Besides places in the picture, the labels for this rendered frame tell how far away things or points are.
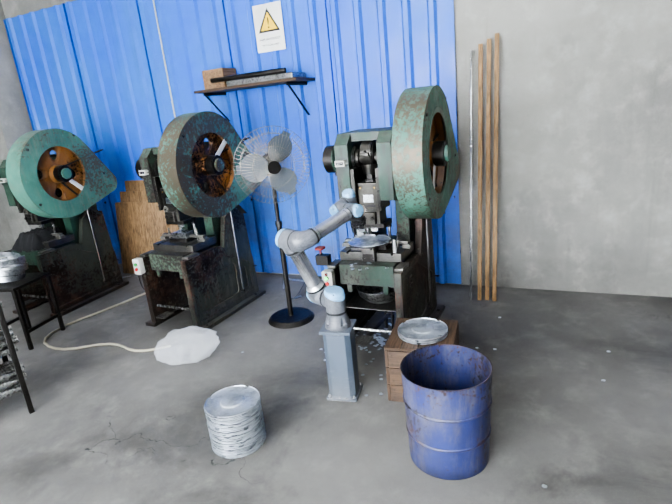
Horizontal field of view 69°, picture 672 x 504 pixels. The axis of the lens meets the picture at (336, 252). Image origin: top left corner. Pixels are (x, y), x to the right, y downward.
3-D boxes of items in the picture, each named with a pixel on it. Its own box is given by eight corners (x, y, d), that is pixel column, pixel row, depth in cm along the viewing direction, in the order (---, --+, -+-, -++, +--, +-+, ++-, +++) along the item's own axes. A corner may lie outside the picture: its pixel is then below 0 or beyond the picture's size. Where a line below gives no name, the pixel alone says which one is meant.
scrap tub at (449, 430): (486, 493, 214) (485, 397, 201) (394, 471, 232) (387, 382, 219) (498, 433, 251) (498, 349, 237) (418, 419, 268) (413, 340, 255)
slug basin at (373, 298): (395, 309, 336) (394, 295, 333) (350, 305, 350) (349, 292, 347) (409, 291, 365) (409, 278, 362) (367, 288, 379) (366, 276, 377)
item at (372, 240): (382, 248, 315) (381, 246, 315) (341, 246, 327) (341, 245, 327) (396, 235, 340) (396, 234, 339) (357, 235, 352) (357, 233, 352)
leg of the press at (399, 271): (414, 363, 325) (406, 232, 300) (397, 361, 330) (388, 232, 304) (444, 308, 404) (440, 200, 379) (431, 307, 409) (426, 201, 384)
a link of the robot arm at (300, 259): (326, 311, 288) (284, 239, 260) (310, 305, 299) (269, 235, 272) (339, 298, 293) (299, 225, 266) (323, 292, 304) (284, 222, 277)
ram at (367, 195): (378, 225, 327) (375, 181, 319) (357, 225, 333) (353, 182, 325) (387, 219, 342) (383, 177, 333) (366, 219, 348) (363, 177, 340)
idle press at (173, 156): (213, 343, 384) (170, 113, 334) (125, 329, 428) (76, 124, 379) (309, 277, 513) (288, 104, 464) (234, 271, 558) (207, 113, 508)
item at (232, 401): (239, 422, 241) (239, 421, 241) (193, 413, 253) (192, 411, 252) (269, 390, 266) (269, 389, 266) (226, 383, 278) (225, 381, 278)
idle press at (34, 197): (64, 324, 454) (10, 131, 404) (-6, 317, 491) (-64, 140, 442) (173, 269, 589) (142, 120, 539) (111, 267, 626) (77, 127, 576)
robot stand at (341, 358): (356, 402, 289) (349, 333, 277) (326, 400, 294) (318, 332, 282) (363, 384, 306) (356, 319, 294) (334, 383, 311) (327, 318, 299)
